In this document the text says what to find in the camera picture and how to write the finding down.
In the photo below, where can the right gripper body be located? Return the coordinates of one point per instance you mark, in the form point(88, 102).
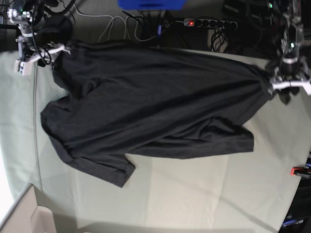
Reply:
point(28, 56)

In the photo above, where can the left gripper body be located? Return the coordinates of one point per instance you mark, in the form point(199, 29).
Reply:
point(289, 73)

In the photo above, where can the black t-shirt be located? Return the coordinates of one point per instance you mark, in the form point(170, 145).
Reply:
point(125, 98)

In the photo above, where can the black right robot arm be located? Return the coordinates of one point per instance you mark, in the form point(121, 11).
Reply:
point(43, 32)

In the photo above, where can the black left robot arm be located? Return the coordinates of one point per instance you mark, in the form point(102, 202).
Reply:
point(288, 29)

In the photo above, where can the red black side clamp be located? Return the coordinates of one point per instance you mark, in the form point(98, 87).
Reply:
point(304, 171)

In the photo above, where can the green table cloth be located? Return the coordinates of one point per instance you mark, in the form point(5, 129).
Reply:
point(237, 193)

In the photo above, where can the blue plastic bin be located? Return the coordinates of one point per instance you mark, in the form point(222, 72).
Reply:
point(151, 4)

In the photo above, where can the white power strip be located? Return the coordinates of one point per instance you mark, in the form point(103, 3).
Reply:
point(210, 23)

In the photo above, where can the cardboard box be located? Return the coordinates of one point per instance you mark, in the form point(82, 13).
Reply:
point(26, 216)

